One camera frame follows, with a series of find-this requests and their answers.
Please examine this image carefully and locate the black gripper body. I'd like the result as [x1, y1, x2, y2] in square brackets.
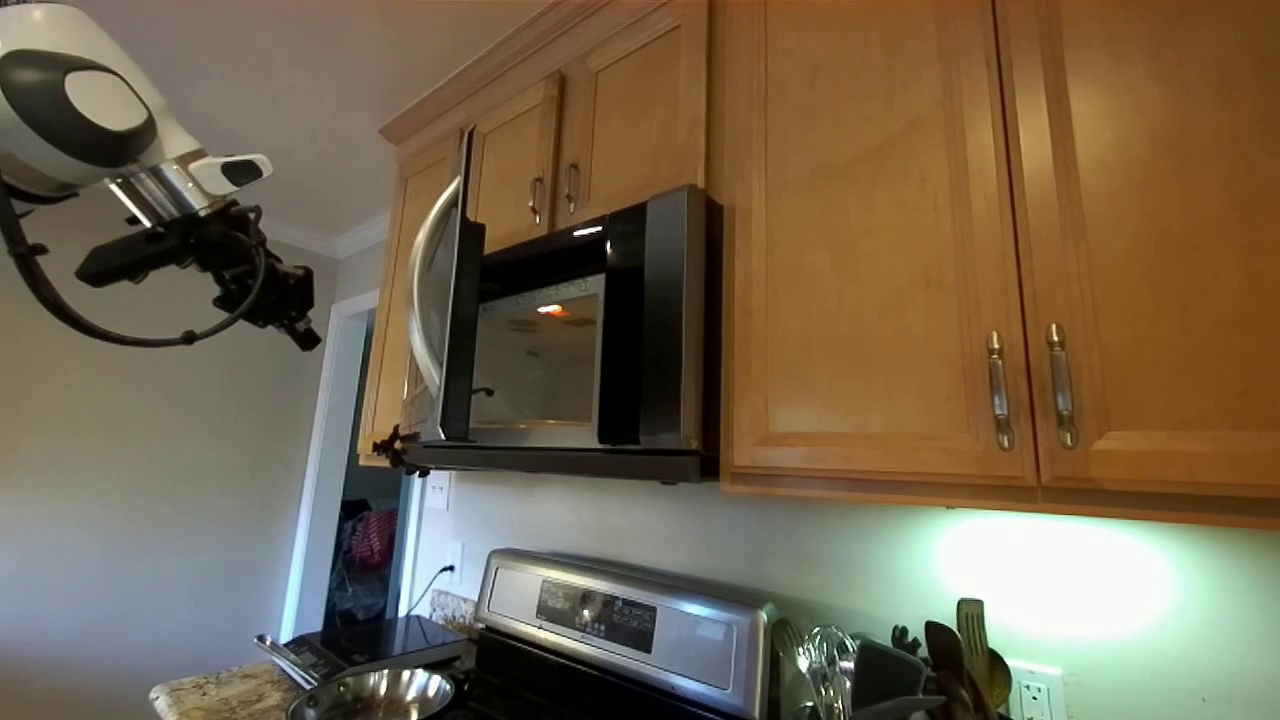
[181, 194, 293, 328]

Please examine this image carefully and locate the small wooden cabinet door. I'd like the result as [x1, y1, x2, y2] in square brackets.
[554, 0, 715, 230]
[464, 71, 568, 261]

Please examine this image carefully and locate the stainless steel microwave body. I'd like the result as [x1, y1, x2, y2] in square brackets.
[397, 184, 725, 489]

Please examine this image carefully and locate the tall wooden cabinet door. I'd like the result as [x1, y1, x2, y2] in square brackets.
[995, 0, 1280, 512]
[714, 0, 1039, 490]

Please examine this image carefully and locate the red hanging cloth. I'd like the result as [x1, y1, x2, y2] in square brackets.
[336, 500, 405, 587]

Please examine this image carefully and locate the steel mixing bowl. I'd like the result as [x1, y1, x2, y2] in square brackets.
[283, 661, 462, 720]

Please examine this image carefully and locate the stainless steel stove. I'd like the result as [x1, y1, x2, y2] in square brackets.
[455, 544, 785, 720]

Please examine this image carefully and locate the shiny metal container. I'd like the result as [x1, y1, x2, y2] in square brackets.
[785, 620, 865, 720]

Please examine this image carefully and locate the dark wooden spoon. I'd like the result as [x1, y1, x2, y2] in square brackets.
[921, 616, 971, 703]

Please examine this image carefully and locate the wooden spatula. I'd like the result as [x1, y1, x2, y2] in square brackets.
[953, 594, 999, 689]

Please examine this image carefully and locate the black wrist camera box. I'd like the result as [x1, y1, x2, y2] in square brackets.
[71, 222, 209, 292]

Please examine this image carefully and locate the white door frame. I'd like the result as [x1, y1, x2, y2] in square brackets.
[276, 288, 383, 647]

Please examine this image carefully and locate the thin black power cord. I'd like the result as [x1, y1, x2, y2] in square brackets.
[405, 555, 462, 620]

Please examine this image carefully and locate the white wall outlet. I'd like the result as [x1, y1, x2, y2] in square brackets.
[1009, 656, 1072, 720]

